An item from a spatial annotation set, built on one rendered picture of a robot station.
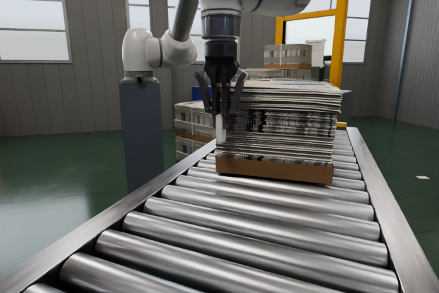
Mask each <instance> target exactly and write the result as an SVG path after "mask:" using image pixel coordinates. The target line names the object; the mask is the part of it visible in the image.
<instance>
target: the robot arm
mask: <svg viewBox="0 0 439 293"><path fill-rule="evenodd" d="M310 2H311V0H177V1H176V6H175V10H174V15H173V19H172V24H171V28H170V29H168V30H166V31H165V34H164V35H163V36H162V38H161V39H157V38H155V37H152V33H151V32H150V31H149V30H147V29H145V28H142V27H138V28H131V29H128V30H127V32H126V34H125V37H124V39H123V44H122V59H123V67H124V79H122V80H121V83H156V82H158V80H157V79H156V78H155V75H154V69H155V68H158V67H159V68H183V67H187V66H190V65H192V64H193V63H194V62H195V61H196V59H197V55H198V51H197V46H196V44H195V43H194V42H193V40H192V38H191V35H190V32H191V28H192V25H193V22H194V19H195V15H196V12H197V9H198V6H199V4H200V8H201V38H202V39H204V40H207V42H205V44H204V57H205V62H204V65H203V69H202V70H200V71H199V72H195V74H194V75H195V77H196V79H197V81H198V83H199V87H200V91H201V96H202V100H203V104H204V110H205V112H208V113H210V114H212V126H213V128H214V129H216V143H217V144H222V143H224V142H225V141H226V129H228V128H229V116H230V115H231V114H233V113H235V112H237V110H238V105H239V102H240V98H241V94H242V90H243V87H244V82H245V81H246V79H247V78H248V76H249V74H248V73H247V72H244V71H243V70H241V69H240V67H239V64H238V61H237V59H238V43H237V42H235V40H238V39H240V38H241V19H242V12H252V13H256V14H260V15H264V16H275V17H286V16H293V15H296V14H298V13H300V12H302V11H303V10H304V9H305V8H306V7H307V6H308V5H309V3H310ZM236 73H237V76H236V78H237V79H238V80H237V81H236V85H235V90H234V93H233V98H232V101H231V107H230V94H231V80H232V79H233V77H234V76H235V74H236ZM206 74H207V75H208V77H209V78H210V80H211V86H212V100H211V97H210V92H209V88H208V83H207V80H206ZM220 85H221V86H222V114H221V112H220Z"/></svg>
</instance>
